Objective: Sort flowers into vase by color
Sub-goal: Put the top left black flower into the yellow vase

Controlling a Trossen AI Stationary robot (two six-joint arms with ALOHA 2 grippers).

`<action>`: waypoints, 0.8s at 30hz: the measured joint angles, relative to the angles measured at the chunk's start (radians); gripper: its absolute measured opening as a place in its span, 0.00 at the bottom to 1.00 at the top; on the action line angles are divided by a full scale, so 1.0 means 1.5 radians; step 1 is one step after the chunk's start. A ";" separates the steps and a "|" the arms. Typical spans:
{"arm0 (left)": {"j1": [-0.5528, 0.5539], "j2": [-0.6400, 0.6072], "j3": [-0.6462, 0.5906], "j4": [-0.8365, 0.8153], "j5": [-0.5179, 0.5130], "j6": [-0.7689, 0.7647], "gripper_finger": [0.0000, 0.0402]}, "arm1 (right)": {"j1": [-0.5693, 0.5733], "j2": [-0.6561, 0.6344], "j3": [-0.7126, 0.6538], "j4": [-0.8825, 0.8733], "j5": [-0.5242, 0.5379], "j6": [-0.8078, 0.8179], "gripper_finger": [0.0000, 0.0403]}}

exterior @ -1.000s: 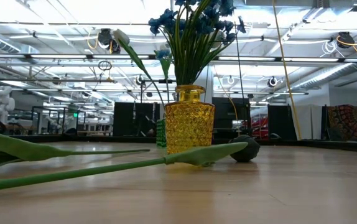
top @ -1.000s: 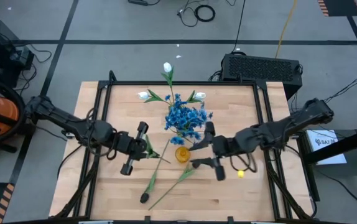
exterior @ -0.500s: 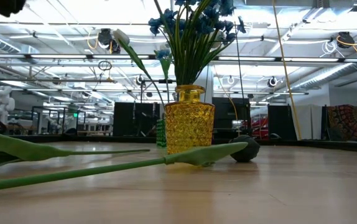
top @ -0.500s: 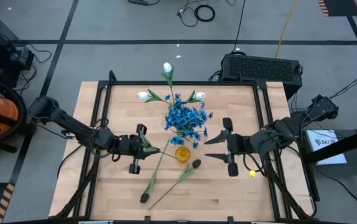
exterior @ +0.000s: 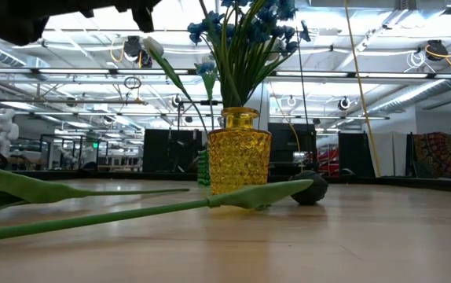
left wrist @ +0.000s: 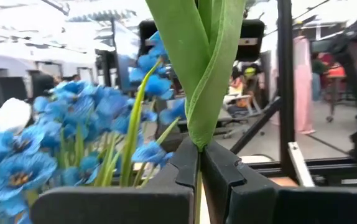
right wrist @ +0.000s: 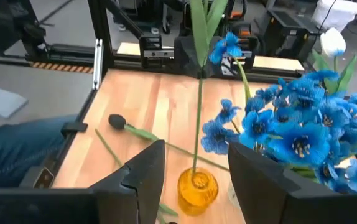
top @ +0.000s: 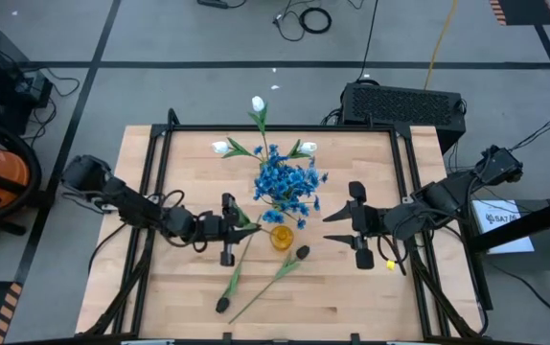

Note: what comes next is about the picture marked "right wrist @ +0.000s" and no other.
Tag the hazard striped floor mat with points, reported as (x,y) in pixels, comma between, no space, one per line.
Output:
(60,67)

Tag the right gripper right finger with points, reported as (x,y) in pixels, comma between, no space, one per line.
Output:
(259,193)

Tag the blue flower bunch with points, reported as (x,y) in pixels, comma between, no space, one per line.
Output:
(306,90)
(219,140)
(299,143)

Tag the white plastic bag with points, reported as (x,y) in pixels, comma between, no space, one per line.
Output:
(337,14)

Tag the person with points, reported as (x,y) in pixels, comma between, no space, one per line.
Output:
(16,149)

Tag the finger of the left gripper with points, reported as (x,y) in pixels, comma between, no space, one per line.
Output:
(188,56)
(216,71)

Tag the white flat panel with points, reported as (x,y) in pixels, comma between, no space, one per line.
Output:
(1,101)

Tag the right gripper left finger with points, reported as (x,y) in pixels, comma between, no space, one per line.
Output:
(141,186)

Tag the silver metal bracket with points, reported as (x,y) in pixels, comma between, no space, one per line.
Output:
(97,62)

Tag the white tulip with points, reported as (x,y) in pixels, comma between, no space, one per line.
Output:
(332,42)

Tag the black frame clip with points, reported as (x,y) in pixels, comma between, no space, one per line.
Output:
(74,127)

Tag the green stems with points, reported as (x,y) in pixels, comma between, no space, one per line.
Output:
(117,121)

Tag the amber glass vase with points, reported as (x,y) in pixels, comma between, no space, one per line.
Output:
(197,196)

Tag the black equipment cart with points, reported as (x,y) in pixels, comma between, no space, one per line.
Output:
(290,34)

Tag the orange black vacuum cleaner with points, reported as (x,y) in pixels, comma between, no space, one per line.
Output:
(237,14)

